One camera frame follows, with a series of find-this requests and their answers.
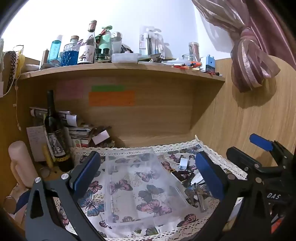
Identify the clear blister pack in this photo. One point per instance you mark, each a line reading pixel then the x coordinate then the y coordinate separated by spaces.
pixel 151 42

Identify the yellow wooden stick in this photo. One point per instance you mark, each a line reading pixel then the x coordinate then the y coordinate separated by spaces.
pixel 47 155

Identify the pink tied curtain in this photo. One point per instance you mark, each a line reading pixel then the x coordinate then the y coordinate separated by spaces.
pixel 254 46

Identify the green sticky note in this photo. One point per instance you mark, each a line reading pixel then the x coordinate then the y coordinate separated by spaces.
pixel 108 88

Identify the small glass jar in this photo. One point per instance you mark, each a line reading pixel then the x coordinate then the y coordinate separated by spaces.
pixel 186 58

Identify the bunch of metal keys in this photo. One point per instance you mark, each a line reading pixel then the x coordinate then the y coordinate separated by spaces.
pixel 198 194

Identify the white paper note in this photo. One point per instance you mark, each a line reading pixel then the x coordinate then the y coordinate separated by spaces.
pixel 35 139

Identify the white handheld massager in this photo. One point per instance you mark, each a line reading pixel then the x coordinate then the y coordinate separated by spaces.
pixel 198 179

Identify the pair of dark ink bottles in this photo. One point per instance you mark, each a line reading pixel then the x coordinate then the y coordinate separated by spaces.
pixel 103 55

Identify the white charger plug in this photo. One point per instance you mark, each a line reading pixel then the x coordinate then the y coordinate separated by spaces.
pixel 184 163

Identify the tall glass jar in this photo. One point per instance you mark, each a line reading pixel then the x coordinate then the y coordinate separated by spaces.
pixel 194 51

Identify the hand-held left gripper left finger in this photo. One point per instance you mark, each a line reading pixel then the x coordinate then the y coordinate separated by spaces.
pixel 86 171

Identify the pile of books and papers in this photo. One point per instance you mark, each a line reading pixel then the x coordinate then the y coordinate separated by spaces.
pixel 78 134

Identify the pile of pens and clutter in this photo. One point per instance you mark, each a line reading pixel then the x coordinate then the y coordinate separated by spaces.
pixel 185 64

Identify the flat clear plastic case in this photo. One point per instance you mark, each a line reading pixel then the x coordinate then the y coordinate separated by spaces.
pixel 126 58

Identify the blue and white block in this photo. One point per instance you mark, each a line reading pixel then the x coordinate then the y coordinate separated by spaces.
pixel 208 63

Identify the clear bottle with metal cap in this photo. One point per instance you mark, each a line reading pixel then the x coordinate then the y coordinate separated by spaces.
pixel 116 42

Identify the green spray bottle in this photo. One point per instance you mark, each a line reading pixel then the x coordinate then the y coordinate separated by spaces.
pixel 106 38

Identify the orange sticky note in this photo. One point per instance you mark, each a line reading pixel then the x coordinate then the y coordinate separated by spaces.
pixel 111 99

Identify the patterned ribbon band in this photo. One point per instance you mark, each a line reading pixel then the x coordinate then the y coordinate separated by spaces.
pixel 11 69

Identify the blue liquid bottle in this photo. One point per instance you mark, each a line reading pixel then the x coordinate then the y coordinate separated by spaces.
pixel 55 49

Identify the white cylinder candle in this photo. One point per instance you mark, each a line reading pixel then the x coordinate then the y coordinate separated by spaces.
pixel 20 160

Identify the pink sticky note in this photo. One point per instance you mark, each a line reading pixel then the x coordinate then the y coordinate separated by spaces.
pixel 70 90

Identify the bowl of beads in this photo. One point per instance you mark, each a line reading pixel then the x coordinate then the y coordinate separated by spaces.
pixel 106 144

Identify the butterfly print lace tablecloth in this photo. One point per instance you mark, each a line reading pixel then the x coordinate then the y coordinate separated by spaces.
pixel 90 204

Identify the small white cardboard box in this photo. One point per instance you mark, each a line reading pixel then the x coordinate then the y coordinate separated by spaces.
pixel 100 137

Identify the brown cardboard tube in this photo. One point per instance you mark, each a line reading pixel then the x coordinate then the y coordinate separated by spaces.
pixel 44 58

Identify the tall clear labelled bottle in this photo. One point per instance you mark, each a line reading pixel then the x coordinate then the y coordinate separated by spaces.
pixel 87 51

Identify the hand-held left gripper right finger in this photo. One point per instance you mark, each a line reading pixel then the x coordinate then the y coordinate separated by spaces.
pixel 210 176

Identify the round bottle with blue beads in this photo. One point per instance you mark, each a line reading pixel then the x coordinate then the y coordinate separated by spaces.
pixel 71 54

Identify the wooden shelf board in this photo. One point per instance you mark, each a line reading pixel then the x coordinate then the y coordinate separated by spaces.
pixel 115 69

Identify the clear plastic organizer box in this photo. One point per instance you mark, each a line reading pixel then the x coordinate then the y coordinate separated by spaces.
pixel 129 162

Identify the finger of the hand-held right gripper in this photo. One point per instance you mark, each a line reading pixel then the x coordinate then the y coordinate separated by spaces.
pixel 242 160
pixel 261 142

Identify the dark wine bottle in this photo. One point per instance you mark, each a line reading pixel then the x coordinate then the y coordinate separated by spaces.
pixel 54 139

